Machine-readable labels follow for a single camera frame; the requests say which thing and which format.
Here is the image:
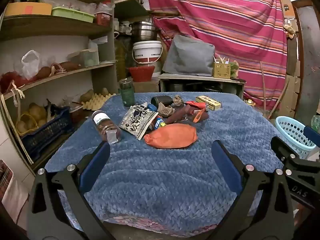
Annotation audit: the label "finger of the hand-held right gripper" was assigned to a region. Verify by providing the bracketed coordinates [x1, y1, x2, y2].
[271, 136, 304, 166]
[303, 126, 320, 147]

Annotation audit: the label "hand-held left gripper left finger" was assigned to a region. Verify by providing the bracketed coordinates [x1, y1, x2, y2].
[27, 141, 112, 240]

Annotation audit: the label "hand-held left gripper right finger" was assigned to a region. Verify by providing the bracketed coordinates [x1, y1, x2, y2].
[211, 140, 294, 240]

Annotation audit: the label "light blue plastic basket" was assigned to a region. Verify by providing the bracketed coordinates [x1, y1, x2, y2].
[275, 116, 318, 159]

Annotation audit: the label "black and white snack packet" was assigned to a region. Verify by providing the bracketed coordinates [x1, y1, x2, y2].
[118, 102, 159, 140]

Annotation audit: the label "orange plastic bag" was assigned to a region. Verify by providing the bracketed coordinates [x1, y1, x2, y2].
[143, 123, 198, 149]

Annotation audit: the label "yellow printed box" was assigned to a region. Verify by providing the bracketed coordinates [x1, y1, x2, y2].
[195, 95, 222, 111]

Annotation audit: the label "blue snack packet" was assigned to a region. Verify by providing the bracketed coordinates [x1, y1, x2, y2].
[147, 103, 167, 130]

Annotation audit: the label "brown spice jar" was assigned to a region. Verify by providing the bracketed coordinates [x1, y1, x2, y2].
[91, 110, 122, 145]

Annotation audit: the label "dark blue plastic crate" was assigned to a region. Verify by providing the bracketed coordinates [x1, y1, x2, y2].
[21, 106, 74, 158]

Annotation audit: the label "egg carton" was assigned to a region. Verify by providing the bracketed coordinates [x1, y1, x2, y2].
[81, 92, 117, 110]

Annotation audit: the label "blue quilted blanket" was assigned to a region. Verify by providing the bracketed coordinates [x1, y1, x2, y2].
[44, 92, 284, 237]

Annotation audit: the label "red foil packet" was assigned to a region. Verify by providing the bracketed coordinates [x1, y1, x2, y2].
[185, 101, 208, 123]

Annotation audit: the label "dark red rectangular block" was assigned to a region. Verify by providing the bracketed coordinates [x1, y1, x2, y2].
[165, 104, 209, 125]

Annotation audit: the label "green glass bottle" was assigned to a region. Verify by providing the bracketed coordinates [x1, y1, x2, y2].
[118, 78, 135, 107]

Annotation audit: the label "black pan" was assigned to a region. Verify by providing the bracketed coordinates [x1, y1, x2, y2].
[202, 85, 223, 93]

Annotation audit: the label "pile of potatoes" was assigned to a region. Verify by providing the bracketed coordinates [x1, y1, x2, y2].
[16, 102, 48, 133]

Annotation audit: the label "crumpled brown wrapper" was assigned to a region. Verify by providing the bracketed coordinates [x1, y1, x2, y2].
[157, 102, 175, 117]

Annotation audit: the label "green leafy bunch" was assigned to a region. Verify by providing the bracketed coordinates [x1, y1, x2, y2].
[230, 61, 240, 78]

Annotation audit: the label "low grey cabinet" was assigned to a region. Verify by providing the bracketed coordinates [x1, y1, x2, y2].
[159, 73, 247, 99]

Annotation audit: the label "cardboard box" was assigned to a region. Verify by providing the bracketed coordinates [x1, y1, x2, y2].
[132, 80, 160, 93]

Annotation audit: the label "wooden utensil holder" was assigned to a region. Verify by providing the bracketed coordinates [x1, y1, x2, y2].
[212, 55, 231, 78]

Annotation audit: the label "red plastic basin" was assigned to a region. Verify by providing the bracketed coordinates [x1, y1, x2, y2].
[129, 66, 155, 82]

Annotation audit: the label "sweet potato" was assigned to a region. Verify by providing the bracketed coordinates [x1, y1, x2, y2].
[37, 66, 52, 80]
[59, 61, 80, 72]

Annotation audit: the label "beige lumpy object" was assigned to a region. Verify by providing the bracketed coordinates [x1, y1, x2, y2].
[285, 22, 297, 40]

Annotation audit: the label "clear plastic container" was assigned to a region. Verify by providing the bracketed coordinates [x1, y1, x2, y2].
[80, 47, 100, 68]

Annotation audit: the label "large oil bottle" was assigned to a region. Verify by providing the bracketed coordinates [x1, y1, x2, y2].
[114, 32, 126, 78]

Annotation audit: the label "grey cushion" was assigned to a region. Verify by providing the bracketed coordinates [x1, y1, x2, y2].
[162, 34, 216, 77]

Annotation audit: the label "red mesh bag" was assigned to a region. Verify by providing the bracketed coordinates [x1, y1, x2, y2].
[0, 72, 25, 93]

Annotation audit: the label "white plastic bag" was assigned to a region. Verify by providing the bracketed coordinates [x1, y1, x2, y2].
[21, 50, 41, 80]

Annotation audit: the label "white plastic bucket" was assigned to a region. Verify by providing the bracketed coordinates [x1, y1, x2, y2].
[132, 40, 163, 65]

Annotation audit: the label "cardboard sheets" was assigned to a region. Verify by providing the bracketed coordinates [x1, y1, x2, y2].
[277, 0, 301, 118]

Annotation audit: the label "striped pink cloth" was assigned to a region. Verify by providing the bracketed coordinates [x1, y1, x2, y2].
[146, 0, 288, 110]

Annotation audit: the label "steel pot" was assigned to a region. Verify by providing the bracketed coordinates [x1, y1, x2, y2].
[129, 21, 158, 42]

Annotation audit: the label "wooden shelf unit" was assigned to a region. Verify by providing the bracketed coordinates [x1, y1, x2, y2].
[0, 0, 118, 170]

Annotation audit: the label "red plastic basket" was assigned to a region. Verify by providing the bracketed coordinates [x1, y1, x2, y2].
[94, 12, 112, 26]

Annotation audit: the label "green plastic tray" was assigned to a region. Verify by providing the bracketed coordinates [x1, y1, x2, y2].
[51, 6, 95, 23]

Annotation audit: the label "wooden handled broom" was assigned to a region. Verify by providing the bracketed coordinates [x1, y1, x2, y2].
[260, 61, 288, 117]

